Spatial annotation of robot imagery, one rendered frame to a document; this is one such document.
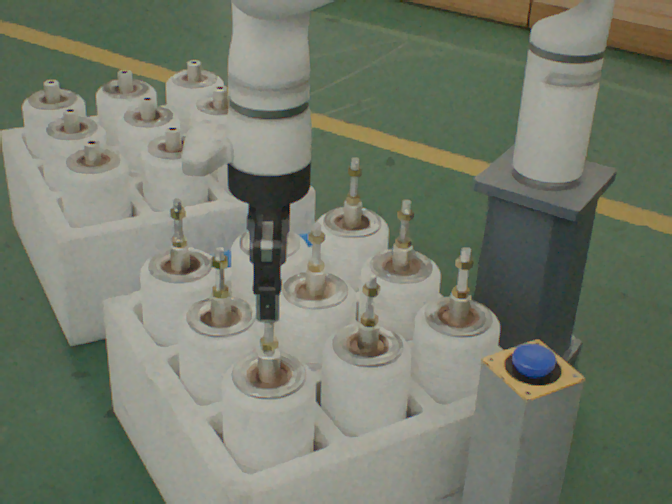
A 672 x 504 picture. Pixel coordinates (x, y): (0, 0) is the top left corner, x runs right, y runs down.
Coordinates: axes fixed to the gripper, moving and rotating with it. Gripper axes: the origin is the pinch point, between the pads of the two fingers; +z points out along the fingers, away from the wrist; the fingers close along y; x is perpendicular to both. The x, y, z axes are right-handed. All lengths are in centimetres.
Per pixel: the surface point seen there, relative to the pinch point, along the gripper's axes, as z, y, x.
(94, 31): 36, 173, 50
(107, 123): 15, 70, 28
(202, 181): 15, 51, 11
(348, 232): 10.5, 29.1, -9.2
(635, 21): 28, 168, -88
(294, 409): 11.9, -3.7, -2.7
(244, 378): 10.5, -0.6, 2.4
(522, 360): 2.9, -7.0, -23.7
